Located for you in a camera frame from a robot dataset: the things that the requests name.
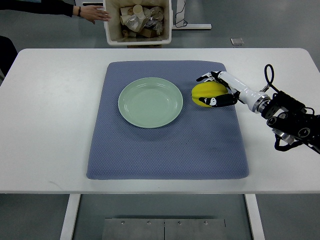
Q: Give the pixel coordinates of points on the white table leg base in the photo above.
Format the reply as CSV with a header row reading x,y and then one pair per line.
x,y
180,23

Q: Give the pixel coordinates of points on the right white table leg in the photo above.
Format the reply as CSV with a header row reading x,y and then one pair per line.
x,y
254,217

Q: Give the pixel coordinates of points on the person in dark clothes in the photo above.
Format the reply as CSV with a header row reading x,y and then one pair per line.
x,y
8,52

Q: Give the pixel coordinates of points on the left white table leg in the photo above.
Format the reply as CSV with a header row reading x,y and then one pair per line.
x,y
70,217

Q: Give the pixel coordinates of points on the white trash bin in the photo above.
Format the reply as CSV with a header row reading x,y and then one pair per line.
x,y
138,22

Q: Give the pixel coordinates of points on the person's bare hand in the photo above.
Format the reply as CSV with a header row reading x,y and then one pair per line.
x,y
93,13

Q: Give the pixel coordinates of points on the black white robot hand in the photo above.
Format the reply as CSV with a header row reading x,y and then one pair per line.
x,y
237,92

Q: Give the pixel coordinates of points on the yellow starfruit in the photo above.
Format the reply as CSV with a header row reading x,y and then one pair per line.
x,y
207,89

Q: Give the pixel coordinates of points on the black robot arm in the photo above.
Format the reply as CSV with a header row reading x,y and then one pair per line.
x,y
293,123

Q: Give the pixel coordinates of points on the metal base plate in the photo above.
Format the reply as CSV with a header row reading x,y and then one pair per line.
x,y
164,229

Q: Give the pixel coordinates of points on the blue textured mat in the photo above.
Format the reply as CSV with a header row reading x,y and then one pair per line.
x,y
188,142

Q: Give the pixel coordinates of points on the light green plate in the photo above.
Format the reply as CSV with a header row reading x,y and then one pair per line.
x,y
150,102

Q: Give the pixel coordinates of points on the brown cardboard box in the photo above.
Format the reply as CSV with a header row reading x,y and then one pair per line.
x,y
158,46

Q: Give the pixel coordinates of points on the white table leg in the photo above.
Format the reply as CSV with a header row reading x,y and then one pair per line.
x,y
254,217
70,217

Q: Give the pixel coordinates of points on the grey floor outlet plate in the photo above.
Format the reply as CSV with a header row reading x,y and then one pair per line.
x,y
237,41

